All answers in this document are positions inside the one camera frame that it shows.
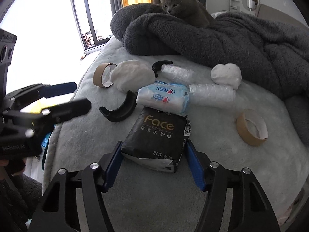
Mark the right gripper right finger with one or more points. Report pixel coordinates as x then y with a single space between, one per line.
251 209

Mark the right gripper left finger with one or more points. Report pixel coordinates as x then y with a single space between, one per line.
57 210

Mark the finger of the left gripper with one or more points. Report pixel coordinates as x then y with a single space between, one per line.
60 89
51 115

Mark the brown tape roll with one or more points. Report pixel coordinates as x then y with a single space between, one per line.
252 128
101 77

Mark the black Face tissue pack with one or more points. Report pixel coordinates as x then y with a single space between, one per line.
157 139

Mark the small white tissue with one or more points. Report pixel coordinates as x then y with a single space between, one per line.
227 74

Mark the black curved plastic piece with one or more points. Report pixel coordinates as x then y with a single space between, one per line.
122 112

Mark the large white crumpled tissue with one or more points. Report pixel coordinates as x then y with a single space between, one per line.
131 75

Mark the bubble wrap roll lower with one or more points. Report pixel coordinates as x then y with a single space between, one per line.
213 95

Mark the small black curved piece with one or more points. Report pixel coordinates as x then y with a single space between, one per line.
157 66

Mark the blue white tissue pack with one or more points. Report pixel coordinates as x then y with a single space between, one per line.
166 97

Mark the dark grey fleece blanket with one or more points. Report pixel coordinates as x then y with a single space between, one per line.
271 54

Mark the grey cat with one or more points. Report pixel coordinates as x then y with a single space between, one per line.
191 11

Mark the brown bed headboard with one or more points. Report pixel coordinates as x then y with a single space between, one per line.
269 13

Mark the window frame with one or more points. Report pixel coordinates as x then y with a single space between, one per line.
92 19

